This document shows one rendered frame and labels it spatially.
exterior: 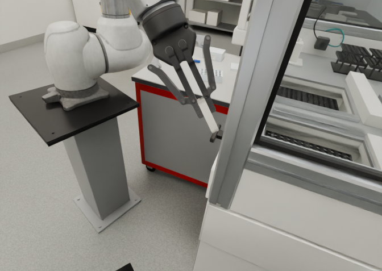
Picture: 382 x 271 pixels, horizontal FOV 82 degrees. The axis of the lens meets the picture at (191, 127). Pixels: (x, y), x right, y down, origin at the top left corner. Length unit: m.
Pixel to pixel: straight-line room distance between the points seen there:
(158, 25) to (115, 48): 0.55
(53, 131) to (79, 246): 0.79
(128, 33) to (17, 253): 1.24
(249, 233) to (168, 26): 0.38
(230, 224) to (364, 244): 0.19
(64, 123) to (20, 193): 0.99
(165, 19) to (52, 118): 0.64
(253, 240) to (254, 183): 0.15
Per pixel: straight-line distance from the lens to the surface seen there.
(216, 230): 0.48
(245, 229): 0.44
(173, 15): 0.40
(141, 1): 0.40
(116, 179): 1.31
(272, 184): 0.34
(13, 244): 1.61
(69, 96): 0.96
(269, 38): 0.24
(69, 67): 0.90
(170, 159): 1.43
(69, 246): 1.49
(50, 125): 0.89
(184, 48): 0.41
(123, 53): 0.94
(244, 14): 1.62
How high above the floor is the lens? 1.28
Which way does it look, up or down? 39 degrees down
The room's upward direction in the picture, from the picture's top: 6 degrees clockwise
